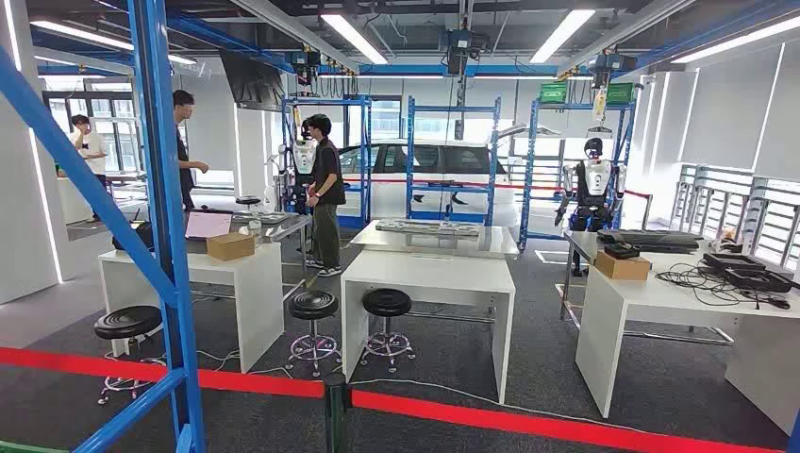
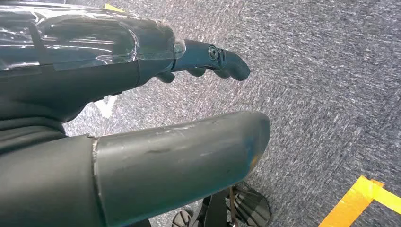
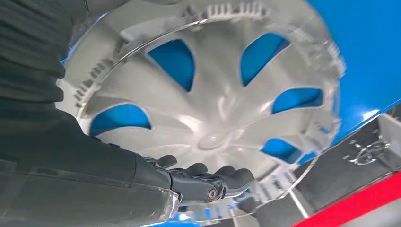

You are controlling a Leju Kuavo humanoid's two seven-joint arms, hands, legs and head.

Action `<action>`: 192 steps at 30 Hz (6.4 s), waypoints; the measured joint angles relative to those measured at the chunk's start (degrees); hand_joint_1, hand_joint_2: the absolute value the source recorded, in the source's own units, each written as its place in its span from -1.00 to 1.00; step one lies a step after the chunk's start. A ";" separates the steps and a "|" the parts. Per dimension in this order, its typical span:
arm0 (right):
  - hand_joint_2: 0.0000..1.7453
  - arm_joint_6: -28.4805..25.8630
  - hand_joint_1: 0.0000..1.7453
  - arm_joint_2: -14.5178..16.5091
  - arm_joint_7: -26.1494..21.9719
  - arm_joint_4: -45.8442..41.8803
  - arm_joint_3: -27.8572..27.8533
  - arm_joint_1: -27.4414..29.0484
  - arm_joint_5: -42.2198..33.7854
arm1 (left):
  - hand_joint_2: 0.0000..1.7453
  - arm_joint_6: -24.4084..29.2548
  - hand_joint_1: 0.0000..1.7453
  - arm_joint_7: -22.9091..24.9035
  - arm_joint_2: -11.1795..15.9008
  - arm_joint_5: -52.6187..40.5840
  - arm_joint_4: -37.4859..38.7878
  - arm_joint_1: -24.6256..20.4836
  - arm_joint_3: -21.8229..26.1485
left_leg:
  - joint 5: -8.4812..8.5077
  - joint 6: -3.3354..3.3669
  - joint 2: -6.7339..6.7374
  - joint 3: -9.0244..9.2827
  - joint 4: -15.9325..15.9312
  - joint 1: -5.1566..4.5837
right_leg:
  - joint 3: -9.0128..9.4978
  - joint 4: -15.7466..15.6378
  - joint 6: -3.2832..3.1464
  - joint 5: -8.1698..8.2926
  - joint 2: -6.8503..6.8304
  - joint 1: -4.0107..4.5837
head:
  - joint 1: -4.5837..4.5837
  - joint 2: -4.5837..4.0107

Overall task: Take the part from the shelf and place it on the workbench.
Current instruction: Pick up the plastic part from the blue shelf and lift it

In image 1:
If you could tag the long grey car part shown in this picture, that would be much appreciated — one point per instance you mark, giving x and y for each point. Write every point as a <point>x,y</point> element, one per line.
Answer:
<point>428,228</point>

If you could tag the blue steel shelf rack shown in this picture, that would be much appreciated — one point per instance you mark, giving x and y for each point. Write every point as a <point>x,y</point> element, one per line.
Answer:
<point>410,156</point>
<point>366,156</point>
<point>159,187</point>
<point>529,175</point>

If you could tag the long black car part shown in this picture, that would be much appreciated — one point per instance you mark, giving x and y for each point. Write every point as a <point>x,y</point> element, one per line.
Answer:
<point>650,239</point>

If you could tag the white car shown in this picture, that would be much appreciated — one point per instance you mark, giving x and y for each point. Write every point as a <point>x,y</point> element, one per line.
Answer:
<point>387,203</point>

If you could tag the white desk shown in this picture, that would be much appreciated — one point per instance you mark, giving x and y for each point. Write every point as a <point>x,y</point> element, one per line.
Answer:
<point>600,350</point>
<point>425,275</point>
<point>250,300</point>

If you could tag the black round stool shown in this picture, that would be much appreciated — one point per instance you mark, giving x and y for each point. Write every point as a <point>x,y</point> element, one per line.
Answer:
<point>386,302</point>
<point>128,322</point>
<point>248,201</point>
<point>312,305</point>

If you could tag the person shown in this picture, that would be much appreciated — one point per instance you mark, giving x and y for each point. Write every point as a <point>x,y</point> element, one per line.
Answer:
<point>326,175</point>
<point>94,150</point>
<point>184,169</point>

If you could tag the white black humanoid robot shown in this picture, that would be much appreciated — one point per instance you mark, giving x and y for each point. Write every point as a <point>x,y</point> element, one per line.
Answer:
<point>304,156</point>
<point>594,181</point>

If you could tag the clear bottle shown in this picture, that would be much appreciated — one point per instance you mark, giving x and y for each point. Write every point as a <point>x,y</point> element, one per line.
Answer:
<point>254,231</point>

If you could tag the brown cardboard box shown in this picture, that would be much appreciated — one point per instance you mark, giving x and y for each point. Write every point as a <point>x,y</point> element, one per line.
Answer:
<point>622,267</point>
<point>230,247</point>

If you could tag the ceiling hoist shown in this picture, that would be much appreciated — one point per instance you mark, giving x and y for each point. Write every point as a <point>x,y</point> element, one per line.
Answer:
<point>609,62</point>
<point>306,62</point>
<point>462,47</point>

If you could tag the laptop with pink screen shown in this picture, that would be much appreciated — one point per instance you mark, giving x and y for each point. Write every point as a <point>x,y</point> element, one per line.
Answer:
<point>208,225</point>

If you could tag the ceiling light strip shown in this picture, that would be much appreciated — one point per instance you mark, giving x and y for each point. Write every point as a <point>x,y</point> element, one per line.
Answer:
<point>81,34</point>
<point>353,37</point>
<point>737,39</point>
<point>562,34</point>

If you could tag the green plastic crate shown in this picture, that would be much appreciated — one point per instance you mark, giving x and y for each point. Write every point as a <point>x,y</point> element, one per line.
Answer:
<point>553,94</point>
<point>620,94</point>

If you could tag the red barrier belt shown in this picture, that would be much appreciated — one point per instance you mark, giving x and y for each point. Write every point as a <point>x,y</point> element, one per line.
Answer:
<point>250,381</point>

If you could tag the small black device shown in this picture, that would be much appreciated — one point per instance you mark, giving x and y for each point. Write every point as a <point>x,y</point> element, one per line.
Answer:
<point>622,250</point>

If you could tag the black bag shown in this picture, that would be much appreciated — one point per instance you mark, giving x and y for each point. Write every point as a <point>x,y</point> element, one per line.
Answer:
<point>140,236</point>

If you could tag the black flat case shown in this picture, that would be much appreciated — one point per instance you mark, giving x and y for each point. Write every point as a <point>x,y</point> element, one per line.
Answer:
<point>734,261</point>
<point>759,280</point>

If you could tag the grey metal railing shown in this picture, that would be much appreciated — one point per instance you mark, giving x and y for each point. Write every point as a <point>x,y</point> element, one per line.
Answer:
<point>755,216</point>

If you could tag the black stanchion post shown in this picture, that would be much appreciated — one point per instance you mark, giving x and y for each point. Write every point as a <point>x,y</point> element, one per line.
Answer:
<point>336,412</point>

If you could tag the black wall monitor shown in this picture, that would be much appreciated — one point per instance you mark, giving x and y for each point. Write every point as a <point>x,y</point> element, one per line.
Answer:
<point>253,81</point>

